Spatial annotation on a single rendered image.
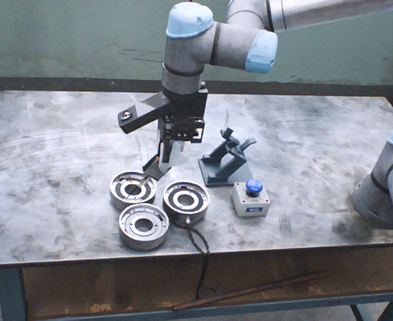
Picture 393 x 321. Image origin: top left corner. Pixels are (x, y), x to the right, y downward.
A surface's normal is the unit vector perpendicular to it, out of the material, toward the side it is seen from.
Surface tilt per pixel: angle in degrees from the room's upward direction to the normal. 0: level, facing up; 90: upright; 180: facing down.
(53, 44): 90
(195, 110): 90
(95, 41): 90
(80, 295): 0
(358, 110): 0
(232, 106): 0
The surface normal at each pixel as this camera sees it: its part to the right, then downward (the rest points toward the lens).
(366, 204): -0.78, -0.01
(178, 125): 0.18, 0.66
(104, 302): 0.15, -0.75
